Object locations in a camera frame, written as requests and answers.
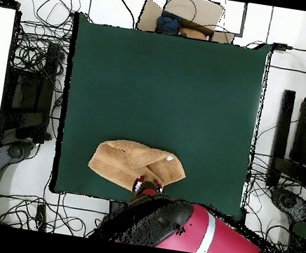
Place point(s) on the tan terry towel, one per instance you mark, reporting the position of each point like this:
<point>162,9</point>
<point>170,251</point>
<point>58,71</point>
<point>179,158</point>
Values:
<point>119,164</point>

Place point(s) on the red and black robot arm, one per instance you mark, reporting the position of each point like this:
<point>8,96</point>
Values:
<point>183,227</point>

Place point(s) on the dark green table cloth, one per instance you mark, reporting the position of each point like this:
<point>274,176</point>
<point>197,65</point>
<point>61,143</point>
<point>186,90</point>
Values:
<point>161,91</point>

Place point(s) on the black power strip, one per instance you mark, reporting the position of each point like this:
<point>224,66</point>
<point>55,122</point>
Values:
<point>41,217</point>

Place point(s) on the black stand base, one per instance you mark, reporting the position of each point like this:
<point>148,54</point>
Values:
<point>289,202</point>
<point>17,151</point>

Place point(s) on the black upright bar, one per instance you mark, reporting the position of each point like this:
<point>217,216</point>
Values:
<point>282,131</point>

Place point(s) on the orange garment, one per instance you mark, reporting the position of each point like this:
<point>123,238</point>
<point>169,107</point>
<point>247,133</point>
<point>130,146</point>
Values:
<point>192,33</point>

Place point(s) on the dark blue garment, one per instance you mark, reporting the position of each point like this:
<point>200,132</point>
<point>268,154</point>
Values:
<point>168,24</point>

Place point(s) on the brown cardboard box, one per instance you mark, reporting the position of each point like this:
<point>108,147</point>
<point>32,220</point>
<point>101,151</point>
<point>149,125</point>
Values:
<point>204,12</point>

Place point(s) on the black power adapter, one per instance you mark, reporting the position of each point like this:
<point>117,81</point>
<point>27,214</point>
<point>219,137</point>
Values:
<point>281,47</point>

